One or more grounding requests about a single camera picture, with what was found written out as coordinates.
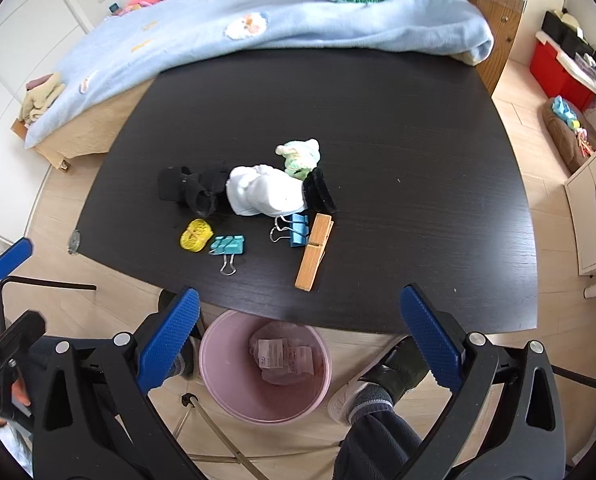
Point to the teal binder clip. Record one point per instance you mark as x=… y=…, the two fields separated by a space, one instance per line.
x=227 y=247

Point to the light blue blanket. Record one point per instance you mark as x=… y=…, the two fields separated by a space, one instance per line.
x=124 y=51

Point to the wooden nightstand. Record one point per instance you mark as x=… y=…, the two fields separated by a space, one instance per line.
x=503 y=17

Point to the wooden clothespin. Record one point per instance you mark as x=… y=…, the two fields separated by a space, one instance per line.
x=314 y=251

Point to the brown pet bed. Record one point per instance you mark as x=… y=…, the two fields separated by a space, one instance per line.
x=571 y=132

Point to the blue binder clip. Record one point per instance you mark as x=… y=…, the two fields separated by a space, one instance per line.
x=294 y=229

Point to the wooden bed frame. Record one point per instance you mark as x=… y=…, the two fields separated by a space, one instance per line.
x=90 y=133

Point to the person's right shoe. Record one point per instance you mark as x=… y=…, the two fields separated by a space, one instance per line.
x=398 y=369

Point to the red storage box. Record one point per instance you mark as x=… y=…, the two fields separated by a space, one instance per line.
x=559 y=75

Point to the person's left hand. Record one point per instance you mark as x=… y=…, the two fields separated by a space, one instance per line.
x=19 y=392

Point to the white sock bundle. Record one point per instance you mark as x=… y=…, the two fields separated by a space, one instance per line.
x=263 y=189

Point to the pale green sock bundle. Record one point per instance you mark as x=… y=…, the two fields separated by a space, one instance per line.
x=300 y=157

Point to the folded beige clothes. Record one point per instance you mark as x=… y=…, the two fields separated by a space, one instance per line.
x=40 y=94

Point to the black sock bundle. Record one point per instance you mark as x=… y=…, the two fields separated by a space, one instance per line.
x=202 y=193

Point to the pink trash bin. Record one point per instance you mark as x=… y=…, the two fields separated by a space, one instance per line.
x=234 y=381

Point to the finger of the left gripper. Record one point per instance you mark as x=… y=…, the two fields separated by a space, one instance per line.
x=14 y=256

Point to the pink printed card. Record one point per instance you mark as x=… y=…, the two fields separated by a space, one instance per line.
x=282 y=363

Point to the black storage bags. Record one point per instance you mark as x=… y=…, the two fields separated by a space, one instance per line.
x=566 y=31

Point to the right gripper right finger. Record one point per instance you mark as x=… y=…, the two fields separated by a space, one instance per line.
x=442 y=352

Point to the pink plush toy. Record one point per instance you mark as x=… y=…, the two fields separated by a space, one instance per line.
x=133 y=5

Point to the black wooden table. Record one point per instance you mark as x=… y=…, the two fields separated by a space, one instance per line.
x=416 y=170

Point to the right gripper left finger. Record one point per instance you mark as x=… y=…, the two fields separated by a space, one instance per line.
x=149 y=374

